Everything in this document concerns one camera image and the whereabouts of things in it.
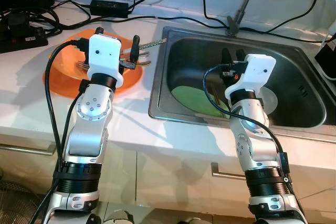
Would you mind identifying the grey floor fan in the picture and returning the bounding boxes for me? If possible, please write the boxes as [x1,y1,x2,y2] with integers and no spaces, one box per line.
[0,179,53,224]

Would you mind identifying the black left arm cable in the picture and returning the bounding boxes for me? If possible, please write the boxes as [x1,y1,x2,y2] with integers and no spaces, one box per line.
[45,39,90,224]

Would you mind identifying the white kitchen base cabinet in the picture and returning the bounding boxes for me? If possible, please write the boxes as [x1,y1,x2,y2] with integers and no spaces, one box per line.
[0,130,336,219]

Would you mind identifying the green plate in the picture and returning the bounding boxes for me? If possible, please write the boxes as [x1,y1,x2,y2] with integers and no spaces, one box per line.
[171,85,232,119]

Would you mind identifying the silver drawer handle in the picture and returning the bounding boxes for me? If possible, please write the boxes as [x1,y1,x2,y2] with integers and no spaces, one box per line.
[0,143,56,156]
[212,162,247,180]

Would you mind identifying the large orange plate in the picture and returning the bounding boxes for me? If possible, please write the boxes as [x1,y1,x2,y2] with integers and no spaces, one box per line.
[42,27,143,99]

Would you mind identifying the black appliance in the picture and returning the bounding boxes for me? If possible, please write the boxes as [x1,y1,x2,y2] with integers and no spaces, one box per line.
[315,22,336,80]

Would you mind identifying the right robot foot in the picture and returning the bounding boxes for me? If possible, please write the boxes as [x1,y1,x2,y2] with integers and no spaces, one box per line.
[181,216,208,224]

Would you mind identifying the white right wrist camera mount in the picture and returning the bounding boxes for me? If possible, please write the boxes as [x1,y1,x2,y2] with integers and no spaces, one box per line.
[225,54,277,102]

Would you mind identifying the stainless steel sink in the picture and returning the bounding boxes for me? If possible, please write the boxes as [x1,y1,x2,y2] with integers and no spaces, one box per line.
[148,26,336,130]

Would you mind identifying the black power strip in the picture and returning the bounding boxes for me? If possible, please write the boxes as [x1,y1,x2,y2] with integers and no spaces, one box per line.
[0,12,49,54]

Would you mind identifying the grey metal faucet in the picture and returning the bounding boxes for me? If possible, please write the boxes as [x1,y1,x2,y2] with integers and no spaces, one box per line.
[226,0,263,38]

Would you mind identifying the black power adapter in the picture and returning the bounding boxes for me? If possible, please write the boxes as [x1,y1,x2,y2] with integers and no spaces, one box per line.
[89,0,130,17]

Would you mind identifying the white bowl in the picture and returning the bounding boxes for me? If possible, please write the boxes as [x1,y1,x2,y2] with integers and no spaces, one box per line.
[257,85,277,114]

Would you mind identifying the utensil with green patterned handle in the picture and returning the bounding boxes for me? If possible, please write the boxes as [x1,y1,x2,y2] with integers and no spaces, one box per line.
[121,39,167,57]

